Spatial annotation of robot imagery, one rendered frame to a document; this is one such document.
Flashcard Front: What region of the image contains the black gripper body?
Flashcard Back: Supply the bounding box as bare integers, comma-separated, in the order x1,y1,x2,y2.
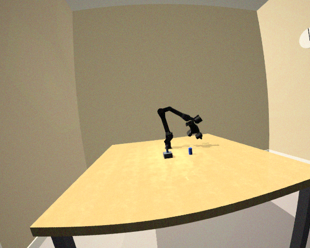
191,125,203,139

